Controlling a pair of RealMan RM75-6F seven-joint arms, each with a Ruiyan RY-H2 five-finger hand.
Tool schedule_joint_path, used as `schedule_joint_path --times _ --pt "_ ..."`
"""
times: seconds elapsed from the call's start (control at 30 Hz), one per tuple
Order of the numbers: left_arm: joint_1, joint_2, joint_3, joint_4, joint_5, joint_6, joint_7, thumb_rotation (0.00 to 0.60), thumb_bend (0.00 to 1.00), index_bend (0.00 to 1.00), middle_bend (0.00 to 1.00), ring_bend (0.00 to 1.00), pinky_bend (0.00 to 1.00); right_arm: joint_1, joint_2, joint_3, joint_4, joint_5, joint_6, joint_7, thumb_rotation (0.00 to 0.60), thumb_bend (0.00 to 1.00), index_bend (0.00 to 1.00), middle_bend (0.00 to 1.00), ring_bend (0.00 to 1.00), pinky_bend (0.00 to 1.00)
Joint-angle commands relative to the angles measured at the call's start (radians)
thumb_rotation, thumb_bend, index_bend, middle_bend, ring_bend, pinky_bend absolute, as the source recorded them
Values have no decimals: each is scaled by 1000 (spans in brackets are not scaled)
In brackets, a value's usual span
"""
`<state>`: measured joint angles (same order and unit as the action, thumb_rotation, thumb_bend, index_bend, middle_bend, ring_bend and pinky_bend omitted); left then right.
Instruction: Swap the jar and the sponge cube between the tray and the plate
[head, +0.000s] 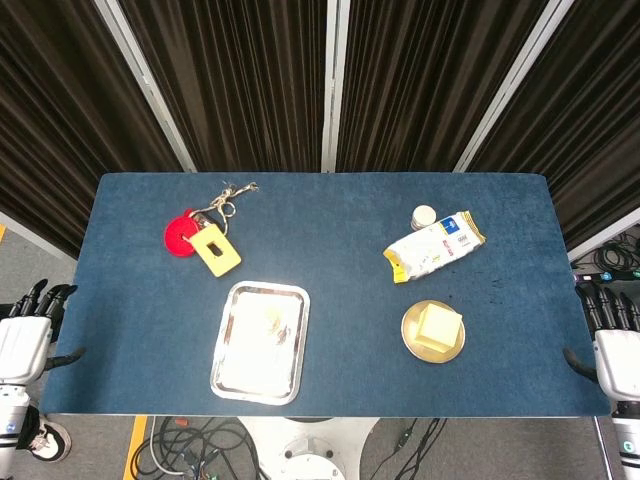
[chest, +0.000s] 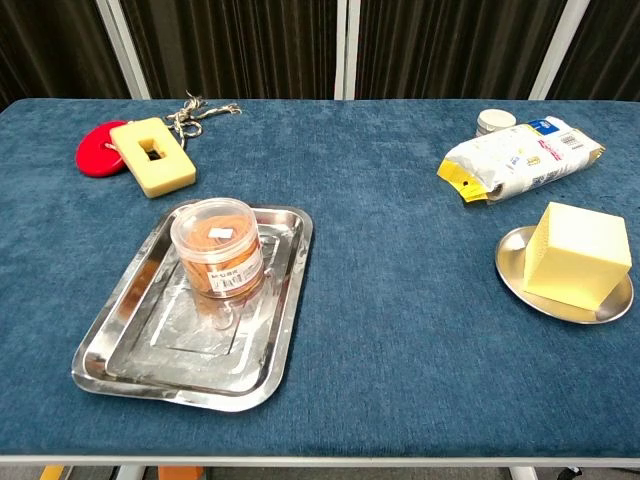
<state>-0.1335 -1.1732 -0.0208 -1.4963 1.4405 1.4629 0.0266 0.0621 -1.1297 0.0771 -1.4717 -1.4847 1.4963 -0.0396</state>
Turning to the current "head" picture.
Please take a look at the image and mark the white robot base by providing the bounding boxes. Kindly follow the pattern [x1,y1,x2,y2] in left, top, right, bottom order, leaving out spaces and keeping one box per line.
[239,417,376,480]

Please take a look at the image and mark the round metal plate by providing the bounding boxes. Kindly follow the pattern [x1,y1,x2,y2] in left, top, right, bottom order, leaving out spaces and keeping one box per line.
[400,298,467,366]

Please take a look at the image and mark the white and black sneaker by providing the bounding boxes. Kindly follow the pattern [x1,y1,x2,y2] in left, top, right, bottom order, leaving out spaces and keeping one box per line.
[27,417,72,464]

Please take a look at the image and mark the red round disc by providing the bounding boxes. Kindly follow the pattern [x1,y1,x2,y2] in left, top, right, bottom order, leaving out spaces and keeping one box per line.
[164,208,202,260]

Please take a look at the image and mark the white partition frame post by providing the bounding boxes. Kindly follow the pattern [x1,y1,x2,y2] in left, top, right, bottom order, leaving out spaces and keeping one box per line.
[452,0,569,174]
[319,0,351,174]
[93,0,197,174]

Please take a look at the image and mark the white and yellow snack bag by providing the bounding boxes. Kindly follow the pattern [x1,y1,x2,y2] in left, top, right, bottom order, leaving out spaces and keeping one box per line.
[382,210,488,285]

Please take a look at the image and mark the small white round jar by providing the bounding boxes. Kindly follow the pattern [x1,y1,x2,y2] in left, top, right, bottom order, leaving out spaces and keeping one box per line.
[410,203,437,232]

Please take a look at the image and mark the black floor cable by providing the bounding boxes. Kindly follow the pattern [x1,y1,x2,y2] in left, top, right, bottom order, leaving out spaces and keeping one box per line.
[379,417,447,480]

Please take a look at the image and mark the yellow cube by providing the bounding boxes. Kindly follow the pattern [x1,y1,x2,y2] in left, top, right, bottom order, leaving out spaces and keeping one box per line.
[416,303,464,355]

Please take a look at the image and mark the yellow floor tape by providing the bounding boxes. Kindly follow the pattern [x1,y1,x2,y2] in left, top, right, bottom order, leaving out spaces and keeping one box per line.
[122,415,150,480]

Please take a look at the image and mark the left black-fingered white robot hand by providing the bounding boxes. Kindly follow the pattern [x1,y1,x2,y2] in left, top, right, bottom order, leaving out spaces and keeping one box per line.
[0,278,86,389]

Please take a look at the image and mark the black power strip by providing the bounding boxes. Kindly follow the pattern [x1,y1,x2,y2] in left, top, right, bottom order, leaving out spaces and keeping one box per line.
[572,269,640,283]

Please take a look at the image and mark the right black-fingered white robot hand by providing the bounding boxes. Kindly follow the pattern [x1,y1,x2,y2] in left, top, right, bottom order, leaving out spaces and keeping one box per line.
[562,279,640,406]

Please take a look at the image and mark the tangled floor cables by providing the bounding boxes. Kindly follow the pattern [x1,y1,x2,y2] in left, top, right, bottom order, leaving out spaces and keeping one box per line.
[594,227,640,275]
[132,417,261,480]

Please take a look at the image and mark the beige twisted rope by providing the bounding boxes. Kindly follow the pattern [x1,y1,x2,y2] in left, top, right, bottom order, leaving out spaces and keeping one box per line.
[192,182,261,236]

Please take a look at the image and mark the rectangular stainless steel tray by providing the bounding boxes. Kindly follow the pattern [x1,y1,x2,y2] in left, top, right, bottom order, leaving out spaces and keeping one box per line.
[209,280,311,406]

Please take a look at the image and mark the blue table cloth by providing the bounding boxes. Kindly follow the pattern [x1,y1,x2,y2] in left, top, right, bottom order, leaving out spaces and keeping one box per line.
[39,172,614,419]

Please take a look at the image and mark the yellow rectangular block with hole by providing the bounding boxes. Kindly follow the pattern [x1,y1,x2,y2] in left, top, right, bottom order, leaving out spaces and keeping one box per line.
[188,223,243,279]

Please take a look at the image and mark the dark brown curtain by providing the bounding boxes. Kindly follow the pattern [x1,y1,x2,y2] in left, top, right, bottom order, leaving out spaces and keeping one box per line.
[117,0,332,174]
[467,0,640,251]
[335,0,554,174]
[0,0,184,261]

